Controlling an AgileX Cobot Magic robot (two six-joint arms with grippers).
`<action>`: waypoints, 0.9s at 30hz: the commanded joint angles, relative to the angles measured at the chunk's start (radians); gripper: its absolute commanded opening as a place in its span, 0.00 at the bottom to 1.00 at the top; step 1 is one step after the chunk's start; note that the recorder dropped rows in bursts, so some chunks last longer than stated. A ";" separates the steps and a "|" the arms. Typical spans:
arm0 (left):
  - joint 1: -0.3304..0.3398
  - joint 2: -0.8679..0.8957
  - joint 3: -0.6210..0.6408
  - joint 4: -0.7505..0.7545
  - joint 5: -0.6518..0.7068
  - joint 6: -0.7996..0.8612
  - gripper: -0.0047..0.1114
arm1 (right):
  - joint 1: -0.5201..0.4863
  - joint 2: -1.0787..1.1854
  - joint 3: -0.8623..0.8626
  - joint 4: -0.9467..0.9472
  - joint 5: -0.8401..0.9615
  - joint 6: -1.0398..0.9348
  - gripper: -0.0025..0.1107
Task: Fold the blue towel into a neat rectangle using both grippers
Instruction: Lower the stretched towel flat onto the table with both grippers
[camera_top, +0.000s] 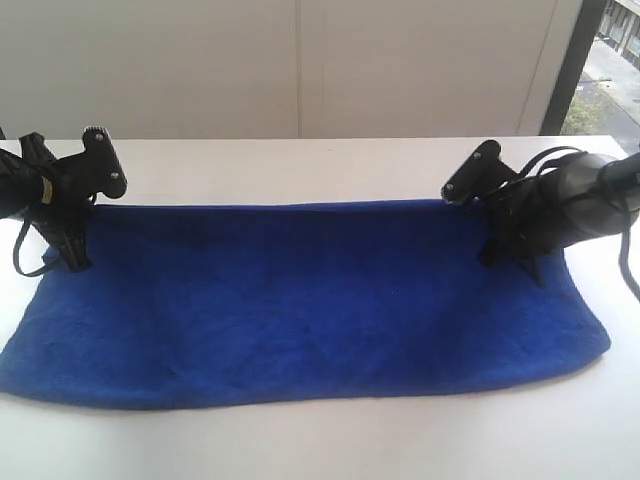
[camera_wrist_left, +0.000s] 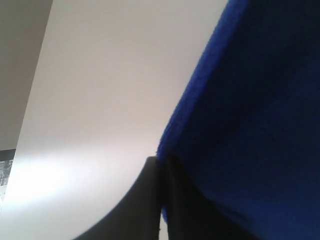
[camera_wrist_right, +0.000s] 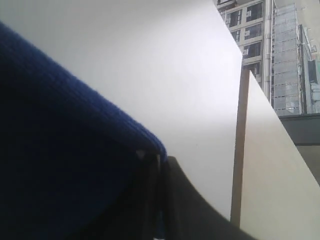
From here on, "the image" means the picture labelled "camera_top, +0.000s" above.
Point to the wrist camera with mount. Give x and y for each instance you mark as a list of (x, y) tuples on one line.
[(95, 170), (480, 174)]

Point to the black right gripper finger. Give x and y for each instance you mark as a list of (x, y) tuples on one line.
[(529, 263), (491, 255)]

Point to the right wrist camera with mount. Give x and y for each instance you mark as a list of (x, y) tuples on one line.
[(480, 174)]

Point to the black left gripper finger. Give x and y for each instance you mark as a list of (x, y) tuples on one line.
[(73, 251)]

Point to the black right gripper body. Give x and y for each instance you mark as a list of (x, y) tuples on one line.
[(524, 218)]

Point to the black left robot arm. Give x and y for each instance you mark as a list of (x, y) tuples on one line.
[(15, 193)]

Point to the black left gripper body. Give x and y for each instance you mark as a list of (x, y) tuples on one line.
[(58, 207)]

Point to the dark window frame post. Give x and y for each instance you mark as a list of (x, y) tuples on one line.
[(579, 45)]

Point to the blue microfibre cloth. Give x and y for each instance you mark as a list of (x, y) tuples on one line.
[(203, 306)]

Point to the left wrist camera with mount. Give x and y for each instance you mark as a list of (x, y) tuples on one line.
[(95, 170)]

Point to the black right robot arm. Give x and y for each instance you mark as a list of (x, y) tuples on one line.
[(571, 199)]

